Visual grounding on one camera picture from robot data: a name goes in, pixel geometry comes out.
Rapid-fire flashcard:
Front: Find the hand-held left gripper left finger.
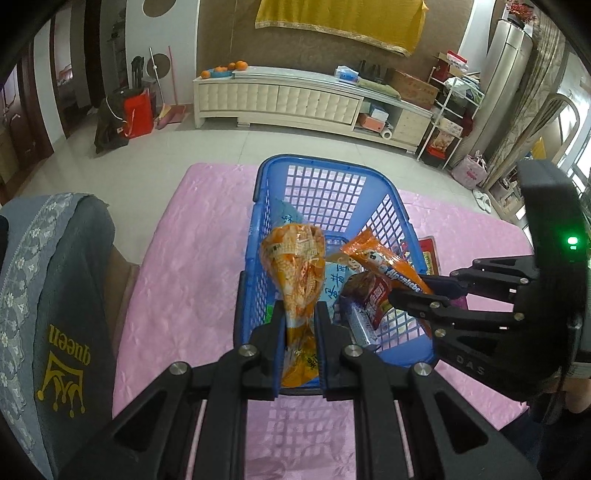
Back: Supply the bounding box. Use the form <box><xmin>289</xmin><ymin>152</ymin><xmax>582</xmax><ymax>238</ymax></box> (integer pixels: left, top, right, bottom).
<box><xmin>69</xmin><ymin>305</ymin><xmax>289</xmax><ymax>480</ymax></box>

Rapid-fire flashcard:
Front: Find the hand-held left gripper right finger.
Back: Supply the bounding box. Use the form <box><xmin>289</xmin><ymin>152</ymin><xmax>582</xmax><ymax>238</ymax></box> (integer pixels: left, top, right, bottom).
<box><xmin>315</xmin><ymin>305</ymin><xmax>543</xmax><ymax>480</ymax></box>

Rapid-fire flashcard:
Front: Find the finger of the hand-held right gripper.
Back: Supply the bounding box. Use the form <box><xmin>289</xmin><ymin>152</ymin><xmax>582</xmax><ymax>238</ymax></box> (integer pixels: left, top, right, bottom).
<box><xmin>388</xmin><ymin>287</ymin><xmax>573</xmax><ymax>340</ymax></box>
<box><xmin>422</xmin><ymin>256</ymin><xmax>539</xmax><ymax>301</ymax></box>

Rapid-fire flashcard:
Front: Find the dark red snack packet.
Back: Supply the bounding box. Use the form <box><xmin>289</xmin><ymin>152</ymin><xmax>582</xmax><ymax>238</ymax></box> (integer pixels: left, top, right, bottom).
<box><xmin>342</xmin><ymin>272</ymin><xmax>393</xmax><ymax>330</ymax></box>

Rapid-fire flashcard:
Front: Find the blue candy roll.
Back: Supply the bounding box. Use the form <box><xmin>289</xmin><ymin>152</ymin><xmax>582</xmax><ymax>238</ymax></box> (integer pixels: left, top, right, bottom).
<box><xmin>344</xmin><ymin>300</ymin><xmax>384</xmax><ymax>352</ymax></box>

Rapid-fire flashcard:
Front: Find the orange Alpenliebe candy packet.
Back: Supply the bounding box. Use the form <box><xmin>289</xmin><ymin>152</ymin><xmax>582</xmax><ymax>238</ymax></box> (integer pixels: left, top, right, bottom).
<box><xmin>341</xmin><ymin>229</ymin><xmax>435</xmax><ymax>296</ymax></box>

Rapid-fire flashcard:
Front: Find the clear pastry packet blue label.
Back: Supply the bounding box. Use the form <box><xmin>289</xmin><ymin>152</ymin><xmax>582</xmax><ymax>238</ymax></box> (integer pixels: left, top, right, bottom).
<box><xmin>272</xmin><ymin>198</ymin><xmax>356</xmax><ymax>305</ymax></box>

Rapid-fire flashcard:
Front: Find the orange snack packet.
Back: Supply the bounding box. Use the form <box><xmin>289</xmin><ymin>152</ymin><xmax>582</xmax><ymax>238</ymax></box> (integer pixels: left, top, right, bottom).
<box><xmin>261</xmin><ymin>224</ymin><xmax>328</xmax><ymax>388</ymax></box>

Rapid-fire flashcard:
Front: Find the blue plastic basket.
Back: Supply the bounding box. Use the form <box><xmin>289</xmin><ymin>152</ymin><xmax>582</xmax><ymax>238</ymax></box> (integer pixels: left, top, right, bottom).
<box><xmin>233</xmin><ymin>154</ymin><xmax>437</xmax><ymax>395</ymax></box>

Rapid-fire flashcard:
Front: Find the person's right forearm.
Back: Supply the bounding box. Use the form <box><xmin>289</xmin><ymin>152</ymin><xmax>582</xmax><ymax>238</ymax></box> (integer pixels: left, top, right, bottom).
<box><xmin>566</xmin><ymin>364</ymin><xmax>591</xmax><ymax>414</ymax></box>

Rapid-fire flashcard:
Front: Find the pink tote bag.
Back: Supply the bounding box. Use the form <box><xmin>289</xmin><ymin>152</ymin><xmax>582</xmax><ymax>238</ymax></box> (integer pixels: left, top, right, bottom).
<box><xmin>451</xmin><ymin>154</ymin><xmax>488</xmax><ymax>189</ymax></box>

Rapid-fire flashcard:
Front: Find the patterned curtain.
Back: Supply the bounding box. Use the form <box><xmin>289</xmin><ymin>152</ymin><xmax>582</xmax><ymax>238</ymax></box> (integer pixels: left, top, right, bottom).
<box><xmin>485</xmin><ymin>23</ymin><xmax>568</xmax><ymax>176</ymax></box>

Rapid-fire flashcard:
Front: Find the pink quilted blanket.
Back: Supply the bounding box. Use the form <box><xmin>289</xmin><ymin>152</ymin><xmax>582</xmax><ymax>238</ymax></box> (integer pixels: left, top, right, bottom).
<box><xmin>111</xmin><ymin>161</ymin><xmax>536</xmax><ymax>480</ymax></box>

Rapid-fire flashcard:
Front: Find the yellow snack bag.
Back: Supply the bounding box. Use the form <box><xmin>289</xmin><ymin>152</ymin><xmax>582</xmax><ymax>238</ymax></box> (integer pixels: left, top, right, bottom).
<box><xmin>429</xmin><ymin>131</ymin><xmax>455</xmax><ymax>155</ymax></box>

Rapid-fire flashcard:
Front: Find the standing air conditioner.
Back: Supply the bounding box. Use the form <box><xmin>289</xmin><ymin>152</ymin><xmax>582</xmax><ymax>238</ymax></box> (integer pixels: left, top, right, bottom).
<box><xmin>466</xmin><ymin>21</ymin><xmax>536</xmax><ymax>153</ymax></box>

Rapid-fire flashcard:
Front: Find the white metal rack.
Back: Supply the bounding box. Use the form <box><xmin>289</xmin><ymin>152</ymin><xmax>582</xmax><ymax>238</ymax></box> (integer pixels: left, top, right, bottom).
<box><xmin>418</xmin><ymin>65</ymin><xmax>485</xmax><ymax>167</ymax></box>

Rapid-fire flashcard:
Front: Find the person's dark clothing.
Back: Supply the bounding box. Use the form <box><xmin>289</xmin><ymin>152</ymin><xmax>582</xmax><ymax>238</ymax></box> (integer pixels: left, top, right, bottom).
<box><xmin>501</xmin><ymin>392</ymin><xmax>573</xmax><ymax>480</ymax></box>

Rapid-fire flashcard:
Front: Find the red box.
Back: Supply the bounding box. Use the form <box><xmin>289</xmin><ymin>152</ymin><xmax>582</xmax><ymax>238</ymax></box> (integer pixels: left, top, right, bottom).
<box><xmin>434</xmin><ymin>51</ymin><xmax>469</xmax><ymax>68</ymax></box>

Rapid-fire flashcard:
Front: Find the cardboard box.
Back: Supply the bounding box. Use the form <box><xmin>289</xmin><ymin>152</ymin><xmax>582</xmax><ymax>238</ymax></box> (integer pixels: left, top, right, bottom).
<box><xmin>390</xmin><ymin>69</ymin><xmax>439</xmax><ymax>109</ymax></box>

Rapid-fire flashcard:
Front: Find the green folded mat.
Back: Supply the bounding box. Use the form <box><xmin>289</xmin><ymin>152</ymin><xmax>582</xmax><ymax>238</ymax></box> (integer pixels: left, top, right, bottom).
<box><xmin>358</xmin><ymin>78</ymin><xmax>400</xmax><ymax>99</ymax></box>

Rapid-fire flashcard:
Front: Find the cream tv cabinet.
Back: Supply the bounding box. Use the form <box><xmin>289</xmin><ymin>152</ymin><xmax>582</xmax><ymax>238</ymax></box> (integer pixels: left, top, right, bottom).
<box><xmin>191</xmin><ymin>66</ymin><xmax>435</xmax><ymax>153</ymax></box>

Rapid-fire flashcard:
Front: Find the pink broom and dustpan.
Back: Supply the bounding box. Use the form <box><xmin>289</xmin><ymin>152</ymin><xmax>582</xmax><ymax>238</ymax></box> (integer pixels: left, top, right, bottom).
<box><xmin>154</xmin><ymin>46</ymin><xmax>188</xmax><ymax>130</ymax></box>

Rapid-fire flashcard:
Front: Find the red shopping bag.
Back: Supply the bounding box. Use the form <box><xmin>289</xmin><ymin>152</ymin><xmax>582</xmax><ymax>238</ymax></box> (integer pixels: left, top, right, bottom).
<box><xmin>124</xmin><ymin>90</ymin><xmax>154</xmax><ymax>138</ymax></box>

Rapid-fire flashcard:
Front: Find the yellow hanging cloth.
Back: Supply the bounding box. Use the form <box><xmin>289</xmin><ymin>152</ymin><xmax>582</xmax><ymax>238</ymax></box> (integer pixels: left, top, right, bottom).
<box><xmin>255</xmin><ymin>0</ymin><xmax>428</xmax><ymax>57</ymax></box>

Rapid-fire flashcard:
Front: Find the dark bag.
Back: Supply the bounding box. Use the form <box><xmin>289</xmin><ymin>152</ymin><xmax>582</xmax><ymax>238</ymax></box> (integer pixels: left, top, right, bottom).
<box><xmin>95</xmin><ymin>97</ymin><xmax>130</xmax><ymax>154</ymax></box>

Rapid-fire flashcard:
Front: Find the dark wooden door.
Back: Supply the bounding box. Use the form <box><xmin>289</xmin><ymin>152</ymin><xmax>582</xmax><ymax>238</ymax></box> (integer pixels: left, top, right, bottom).
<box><xmin>0</xmin><ymin>44</ymin><xmax>56</xmax><ymax>185</ymax></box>

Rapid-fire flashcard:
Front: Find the white handled mop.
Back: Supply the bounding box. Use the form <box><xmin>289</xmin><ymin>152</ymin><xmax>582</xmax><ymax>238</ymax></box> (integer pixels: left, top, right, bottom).
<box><xmin>148</xmin><ymin>46</ymin><xmax>166</xmax><ymax>108</ymax></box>

